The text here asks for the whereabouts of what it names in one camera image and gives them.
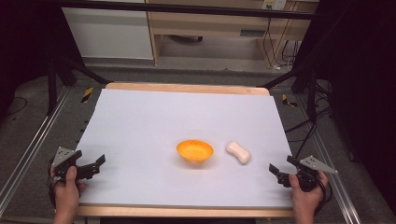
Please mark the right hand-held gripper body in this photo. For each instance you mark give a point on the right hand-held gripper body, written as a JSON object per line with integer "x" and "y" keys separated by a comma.
{"x": 314, "y": 165}

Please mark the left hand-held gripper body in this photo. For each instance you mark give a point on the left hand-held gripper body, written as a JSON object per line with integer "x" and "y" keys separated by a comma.
{"x": 63, "y": 155}

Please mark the person's right hand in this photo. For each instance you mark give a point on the person's right hand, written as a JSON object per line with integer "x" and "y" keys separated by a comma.
{"x": 306, "y": 199}

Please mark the person's left hand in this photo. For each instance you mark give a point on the person's left hand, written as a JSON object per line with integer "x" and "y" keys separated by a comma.
{"x": 66, "y": 193}

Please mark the white toy bone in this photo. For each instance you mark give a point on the white toy bone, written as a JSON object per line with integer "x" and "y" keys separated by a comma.
{"x": 238, "y": 152}

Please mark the yellow black floor tape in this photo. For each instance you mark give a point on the yellow black floor tape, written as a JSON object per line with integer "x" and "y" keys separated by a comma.
{"x": 288, "y": 101}
{"x": 87, "y": 94}

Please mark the orange plastic bowl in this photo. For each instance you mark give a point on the orange plastic bowl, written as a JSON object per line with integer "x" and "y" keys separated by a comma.
{"x": 195, "y": 150}

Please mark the white table mat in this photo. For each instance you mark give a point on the white table mat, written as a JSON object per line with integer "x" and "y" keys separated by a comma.
{"x": 174, "y": 118}

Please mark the black curtain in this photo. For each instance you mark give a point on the black curtain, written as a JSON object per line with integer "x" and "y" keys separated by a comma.
{"x": 364, "y": 93}
{"x": 25, "y": 46}

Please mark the wooden table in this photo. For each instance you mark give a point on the wooden table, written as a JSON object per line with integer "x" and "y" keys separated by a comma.
{"x": 186, "y": 88}

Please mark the white cabinet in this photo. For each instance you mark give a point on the white cabinet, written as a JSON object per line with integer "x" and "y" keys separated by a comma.
{"x": 109, "y": 34}

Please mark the white power strip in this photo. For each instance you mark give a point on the white power strip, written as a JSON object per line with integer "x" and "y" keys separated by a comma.
{"x": 274, "y": 4}

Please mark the light wooden desk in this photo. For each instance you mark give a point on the light wooden desk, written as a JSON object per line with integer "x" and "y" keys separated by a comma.
{"x": 214, "y": 21}

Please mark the black metal crossbar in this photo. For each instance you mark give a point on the black metal crossbar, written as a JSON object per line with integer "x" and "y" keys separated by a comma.
{"x": 186, "y": 8}

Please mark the aluminium floor rail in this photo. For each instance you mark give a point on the aluminium floor rail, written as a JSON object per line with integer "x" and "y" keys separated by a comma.
{"x": 334, "y": 186}
{"x": 25, "y": 155}

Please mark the black metal frame stand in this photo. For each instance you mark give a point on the black metal frame stand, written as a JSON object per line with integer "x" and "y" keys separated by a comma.
{"x": 306, "y": 84}
{"x": 53, "y": 84}

